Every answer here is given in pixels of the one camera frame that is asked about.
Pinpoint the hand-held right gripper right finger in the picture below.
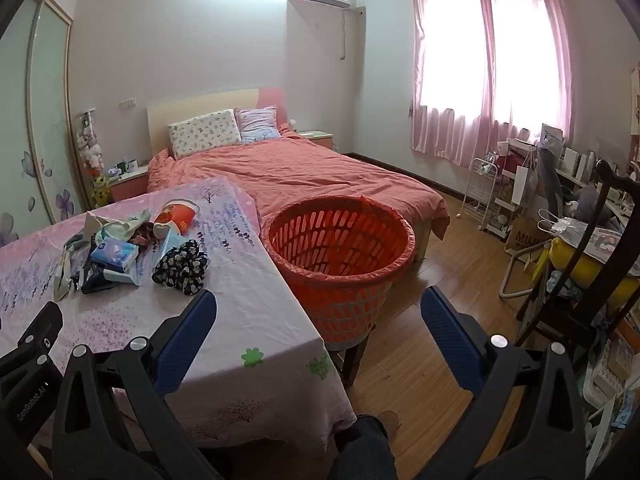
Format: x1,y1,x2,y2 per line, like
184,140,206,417
419,286,589,480

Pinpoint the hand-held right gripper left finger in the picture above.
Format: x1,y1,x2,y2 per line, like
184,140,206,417
51,290,219,480

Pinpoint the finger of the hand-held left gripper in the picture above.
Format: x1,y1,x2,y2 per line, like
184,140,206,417
0,302,64,363

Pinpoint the black patterned cloth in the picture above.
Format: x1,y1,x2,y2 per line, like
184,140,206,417
151,240,210,296

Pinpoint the pale blue packet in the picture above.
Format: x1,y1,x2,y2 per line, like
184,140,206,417
159,232,187,262

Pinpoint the bright blue tissue packet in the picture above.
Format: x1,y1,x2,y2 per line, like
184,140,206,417
90,239,140,286

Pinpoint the cream white cloth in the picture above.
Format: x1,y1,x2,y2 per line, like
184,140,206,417
54,210,111,302

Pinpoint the brown knit cloth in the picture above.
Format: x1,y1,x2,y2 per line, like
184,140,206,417
131,222,157,249

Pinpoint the red paper cup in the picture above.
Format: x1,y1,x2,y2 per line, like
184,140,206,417
153,199,201,239

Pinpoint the light green cloth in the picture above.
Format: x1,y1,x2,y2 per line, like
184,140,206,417
102,209,151,247

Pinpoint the orange plastic laundry basket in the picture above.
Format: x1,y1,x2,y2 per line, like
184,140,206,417
262,195,417,350

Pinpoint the floral pink tablecloth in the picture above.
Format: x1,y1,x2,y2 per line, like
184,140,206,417
0,176,358,461

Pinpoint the dark wooden stool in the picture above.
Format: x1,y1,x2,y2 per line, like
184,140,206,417
330,320,381,387

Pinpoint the brown shoe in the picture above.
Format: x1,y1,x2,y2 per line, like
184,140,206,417
377,410,401,441

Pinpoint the brown paper bag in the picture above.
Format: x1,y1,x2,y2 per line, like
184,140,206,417
505,215,549,264

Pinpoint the person's leg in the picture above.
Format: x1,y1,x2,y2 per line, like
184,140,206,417
320,415,401,480

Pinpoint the yellow green plush toy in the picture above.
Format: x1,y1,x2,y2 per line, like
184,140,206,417
91,175,111,207

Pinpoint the white storage cart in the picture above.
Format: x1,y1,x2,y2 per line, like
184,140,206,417
492,140,539,239

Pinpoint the yellow plastic basin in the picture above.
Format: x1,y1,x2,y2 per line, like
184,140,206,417
549,236,640,307

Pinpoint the pink nightstand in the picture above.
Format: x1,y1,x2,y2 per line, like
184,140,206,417
107,167,151,204
299,130,335,150

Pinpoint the white plastic bag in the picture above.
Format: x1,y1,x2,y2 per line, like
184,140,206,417
538,210,592,249

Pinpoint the hanging plush toy bundle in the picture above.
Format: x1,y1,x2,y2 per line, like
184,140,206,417
75,110,104,171

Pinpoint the dark wooden chair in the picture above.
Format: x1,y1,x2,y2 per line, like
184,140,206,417
515,159,640,357

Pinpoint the floral white pillow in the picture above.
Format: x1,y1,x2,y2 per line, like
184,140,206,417
168,109,242,159

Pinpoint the coral duvet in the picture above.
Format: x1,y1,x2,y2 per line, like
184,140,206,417
146,127,449,242

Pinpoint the wardrobe with flower doors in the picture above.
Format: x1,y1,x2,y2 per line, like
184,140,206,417
0,0,96,250

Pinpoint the striped pink pillow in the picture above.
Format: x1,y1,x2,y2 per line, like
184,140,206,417
235,105,283,144

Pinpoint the bed with beige headboard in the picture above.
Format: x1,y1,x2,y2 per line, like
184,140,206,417
146,87,449,263

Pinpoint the pink curtain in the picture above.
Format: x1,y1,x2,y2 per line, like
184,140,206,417
407,0,573,165

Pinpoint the white metal tube frame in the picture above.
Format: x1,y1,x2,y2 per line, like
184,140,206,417
499,254,532,302

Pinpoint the white wire rack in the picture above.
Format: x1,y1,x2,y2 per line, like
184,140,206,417
461,157,499,232

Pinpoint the white picture frame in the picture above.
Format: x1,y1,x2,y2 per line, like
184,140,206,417
540,122,566,154

